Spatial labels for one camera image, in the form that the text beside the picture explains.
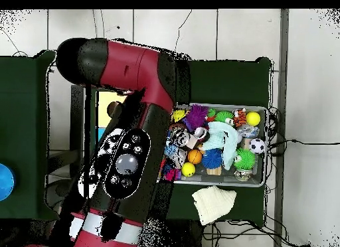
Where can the yellow cheese wedge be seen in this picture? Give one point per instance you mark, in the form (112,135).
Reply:
(178,115)

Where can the green spiky ball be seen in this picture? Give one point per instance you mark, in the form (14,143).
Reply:
(245,160)

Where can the orange tiger plush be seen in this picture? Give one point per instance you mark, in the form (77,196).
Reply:
(239,117)

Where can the dark green tablecloth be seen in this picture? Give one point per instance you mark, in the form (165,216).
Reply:
(234,82)

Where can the small blue object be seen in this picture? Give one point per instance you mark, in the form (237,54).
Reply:
(5,181)

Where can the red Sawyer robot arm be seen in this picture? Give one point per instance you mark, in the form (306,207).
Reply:
(133,69)

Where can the clear mesh bin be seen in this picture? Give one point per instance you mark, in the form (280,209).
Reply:
(260,172)

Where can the wooden three-hole box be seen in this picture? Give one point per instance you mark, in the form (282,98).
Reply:
(106,106)

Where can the yellow ball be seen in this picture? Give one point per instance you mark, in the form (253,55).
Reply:
(188,169)

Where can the green covered side table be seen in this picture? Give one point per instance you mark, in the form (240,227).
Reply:
(26,125)

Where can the black and white soccer ball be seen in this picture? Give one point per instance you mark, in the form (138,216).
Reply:
(257,146)

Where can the mint green knit cloth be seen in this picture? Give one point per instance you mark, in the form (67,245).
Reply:
(223,141)

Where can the cream knit cloth roll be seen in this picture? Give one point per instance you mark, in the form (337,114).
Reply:
(212,203)

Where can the black upright bar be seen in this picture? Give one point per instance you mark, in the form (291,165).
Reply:
(76,114)

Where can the purple spiky ball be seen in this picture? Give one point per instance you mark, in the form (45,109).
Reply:
(195,117)

